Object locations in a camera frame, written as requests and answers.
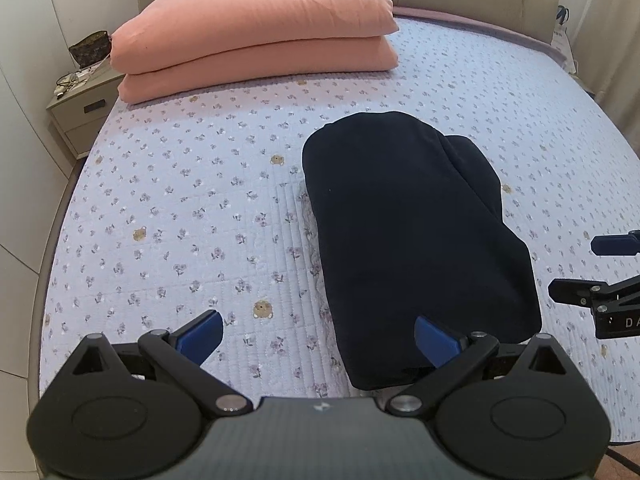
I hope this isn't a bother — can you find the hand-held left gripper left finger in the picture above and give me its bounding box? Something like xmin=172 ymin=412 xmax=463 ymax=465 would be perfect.
xmin=72 ymin=310 xmax=252 ymax=418

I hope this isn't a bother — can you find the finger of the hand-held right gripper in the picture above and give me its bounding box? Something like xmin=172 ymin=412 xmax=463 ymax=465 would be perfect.
xmin=590 ymin=230 xmax=640 ymax=257
xmin=547 ymin=274 xmax=640 ymax=317

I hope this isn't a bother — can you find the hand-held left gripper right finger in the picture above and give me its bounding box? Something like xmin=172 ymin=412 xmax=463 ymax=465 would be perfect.
xmin=387 ymin=316 xmax=571 ymax=417

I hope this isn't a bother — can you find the dark navy garment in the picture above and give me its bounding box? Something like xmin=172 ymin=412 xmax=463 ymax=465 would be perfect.
xmin=301 ymin=111 xmax=544 ymax=391

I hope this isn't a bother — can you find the floral quilted bed cover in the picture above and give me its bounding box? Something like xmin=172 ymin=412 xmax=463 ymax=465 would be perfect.
xmin=37 ymin=15 xmax=640 ymax=446

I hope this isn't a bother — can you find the beige curtain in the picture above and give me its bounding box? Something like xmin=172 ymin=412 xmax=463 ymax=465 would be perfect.
xmin=565 ymin=0 xmax=640 ymax=141

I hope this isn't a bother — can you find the white printed bag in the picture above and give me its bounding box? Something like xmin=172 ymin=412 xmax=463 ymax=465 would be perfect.
xmin=552 ymin=5 xmax=578 ymax=68

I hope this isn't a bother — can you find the grey nightstand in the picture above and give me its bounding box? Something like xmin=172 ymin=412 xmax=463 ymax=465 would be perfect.
xmin=46 ymin=62 xmax=126 ymax=160

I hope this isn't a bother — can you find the white wardrobe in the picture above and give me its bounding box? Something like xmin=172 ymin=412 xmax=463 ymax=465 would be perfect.
xmin=0 ymin=0 xmax=81 ymax=476

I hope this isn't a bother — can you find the pink pillow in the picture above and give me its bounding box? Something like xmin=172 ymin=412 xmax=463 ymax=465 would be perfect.
xmin=117 ymin=35 xmax=399 ymax=106
xmin=109 ymin=0 xmax=400 ymax=72

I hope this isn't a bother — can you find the mauve bed sheet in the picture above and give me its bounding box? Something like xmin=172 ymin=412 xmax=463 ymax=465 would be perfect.
xmin=392 ymin=6 xmax=581 ymax=73

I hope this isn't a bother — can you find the brown patterned pouch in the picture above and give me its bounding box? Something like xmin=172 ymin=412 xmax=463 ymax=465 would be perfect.
xmin=68 ymin=30 xmax=113 ymax=67

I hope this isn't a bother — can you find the tangled cable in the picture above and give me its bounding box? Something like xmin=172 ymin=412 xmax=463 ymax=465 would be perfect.
xmin=54 ymin=69 xmax=93 ymax=98

